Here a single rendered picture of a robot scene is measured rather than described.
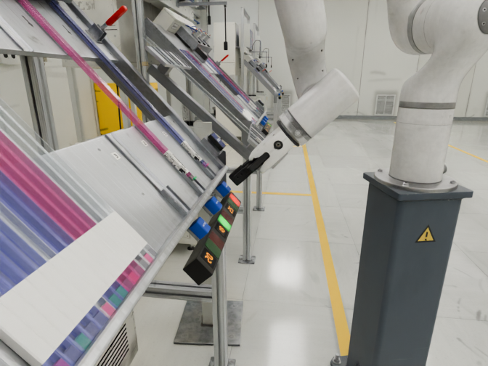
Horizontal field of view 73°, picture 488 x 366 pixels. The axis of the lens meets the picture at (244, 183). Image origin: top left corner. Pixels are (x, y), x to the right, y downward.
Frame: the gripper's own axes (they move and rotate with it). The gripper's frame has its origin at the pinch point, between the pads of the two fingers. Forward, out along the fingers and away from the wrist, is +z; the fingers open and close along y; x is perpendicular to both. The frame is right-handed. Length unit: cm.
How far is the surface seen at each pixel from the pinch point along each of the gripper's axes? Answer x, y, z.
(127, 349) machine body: -19, 3, 67
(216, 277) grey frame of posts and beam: -20.8, 11.0, 31.0
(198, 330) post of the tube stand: -39, 27, 64
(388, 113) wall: -207, 749, -142
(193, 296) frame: -21.0, 10.3, 41.3
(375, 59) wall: -90, 749, -190
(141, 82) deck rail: 33.1, 7.9, 4.9
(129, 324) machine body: -14, 6, 62
